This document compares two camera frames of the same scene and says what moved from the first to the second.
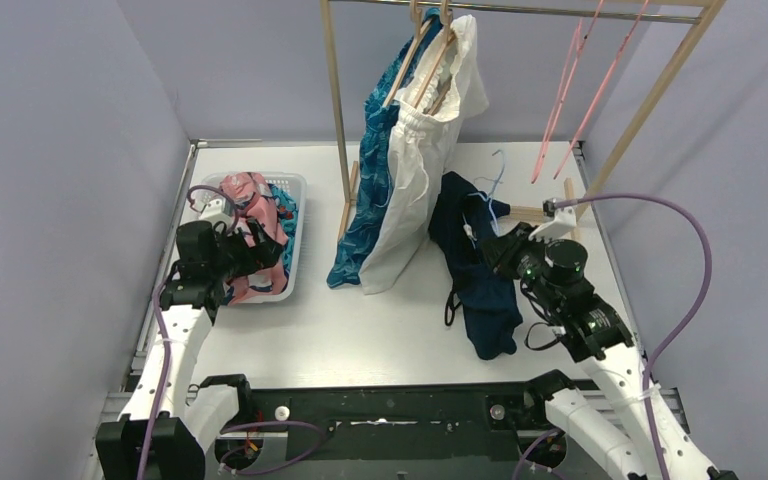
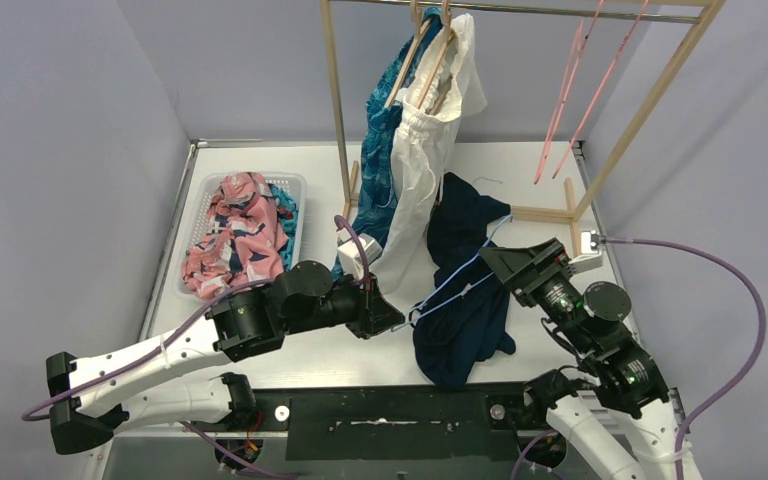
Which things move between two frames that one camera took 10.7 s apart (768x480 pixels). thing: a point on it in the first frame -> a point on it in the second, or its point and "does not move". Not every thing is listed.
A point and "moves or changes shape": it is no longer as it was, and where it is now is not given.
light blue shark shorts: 287,211 does not move
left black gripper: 255,245 -> 367,307
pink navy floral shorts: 254,201 does not move
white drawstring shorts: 450,84 does not move
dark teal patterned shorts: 376,179 does not move
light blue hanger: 487,196 -> 409,317
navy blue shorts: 461,219 moves or changes shape
